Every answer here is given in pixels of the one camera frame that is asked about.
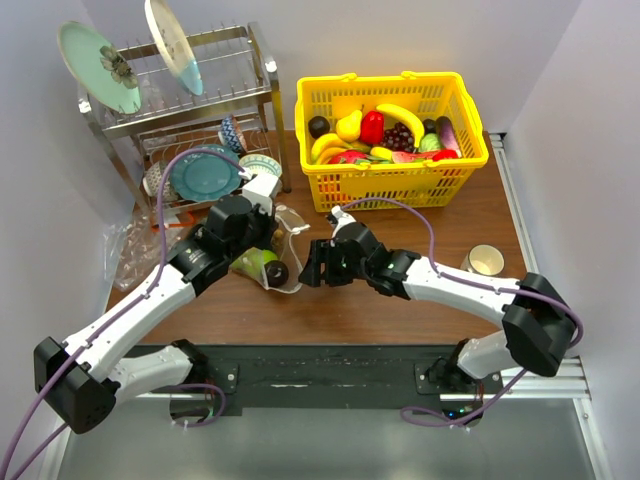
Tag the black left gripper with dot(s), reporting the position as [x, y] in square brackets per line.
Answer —
[269, 227]

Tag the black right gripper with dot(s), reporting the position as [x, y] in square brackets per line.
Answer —
[323, 251]

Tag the clear polka dot zip bag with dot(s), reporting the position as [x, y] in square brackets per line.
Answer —
[292, 225]

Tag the dark mangosteen front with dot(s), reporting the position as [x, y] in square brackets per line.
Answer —
[277, 273]

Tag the dark mangosteen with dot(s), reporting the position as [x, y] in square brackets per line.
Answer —
[318, 126]
[277, 273]

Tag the green apple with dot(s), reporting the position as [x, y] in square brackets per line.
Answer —
[251, 263]

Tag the yellow lemon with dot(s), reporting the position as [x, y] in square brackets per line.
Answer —
[382, 153]

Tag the brown longan bunch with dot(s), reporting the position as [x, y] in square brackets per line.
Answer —
[277, 239]

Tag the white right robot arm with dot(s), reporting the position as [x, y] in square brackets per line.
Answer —
[536, 327]

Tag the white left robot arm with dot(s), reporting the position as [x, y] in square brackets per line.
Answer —
[84, 377]

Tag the teal scalloped plate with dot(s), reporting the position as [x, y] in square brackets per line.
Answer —
[200, 177]

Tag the yellow teal patterned bowl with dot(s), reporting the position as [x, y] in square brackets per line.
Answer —
[260, 163]

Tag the blue zigzag bowl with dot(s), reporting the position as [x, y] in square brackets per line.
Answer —
[231, 135]

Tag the grey patterned bowl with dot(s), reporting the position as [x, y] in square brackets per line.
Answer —
[153, 185]

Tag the spare clear plastic bags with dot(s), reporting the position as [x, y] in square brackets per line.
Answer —
[132, 249]

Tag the metal dish rack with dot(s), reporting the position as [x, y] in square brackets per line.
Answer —
[240, 78]

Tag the red dragon fruit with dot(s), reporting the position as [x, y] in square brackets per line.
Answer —
[348, 157]

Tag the small banana bunch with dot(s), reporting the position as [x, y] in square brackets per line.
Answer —
[332, 140]

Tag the dark mangosteen back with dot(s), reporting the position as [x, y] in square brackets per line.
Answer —
[318, 126]

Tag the watermelon slice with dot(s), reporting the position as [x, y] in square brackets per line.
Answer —
[401, 157]

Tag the yellow pear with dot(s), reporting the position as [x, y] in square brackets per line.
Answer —
[349, 127]

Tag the red bell pepper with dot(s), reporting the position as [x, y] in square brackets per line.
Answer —
[372, 128]

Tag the dark purple grapes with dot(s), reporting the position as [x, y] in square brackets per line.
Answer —
[399, 138]

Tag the cream ceramic mug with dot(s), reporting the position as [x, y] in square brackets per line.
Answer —
[484, 259]

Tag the green cabbage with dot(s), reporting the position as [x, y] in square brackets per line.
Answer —
[430, 142]

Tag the yellow banana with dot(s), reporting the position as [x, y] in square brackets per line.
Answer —
[406, 117]

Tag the cream and blue plate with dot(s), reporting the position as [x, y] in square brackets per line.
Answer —
[173, 46]

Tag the purple eggplant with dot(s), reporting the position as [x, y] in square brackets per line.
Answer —
[446, 134]

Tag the mint green flower plate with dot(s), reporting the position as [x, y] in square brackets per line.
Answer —
[99, 67]

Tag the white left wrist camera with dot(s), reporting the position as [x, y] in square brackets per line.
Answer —
[262, 190]

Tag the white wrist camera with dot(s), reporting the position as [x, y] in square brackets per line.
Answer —
[262, 190]
[339, 218]

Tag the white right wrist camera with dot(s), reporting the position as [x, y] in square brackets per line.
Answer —
[339, 218]

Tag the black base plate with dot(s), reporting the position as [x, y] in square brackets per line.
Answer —
[334, 376]

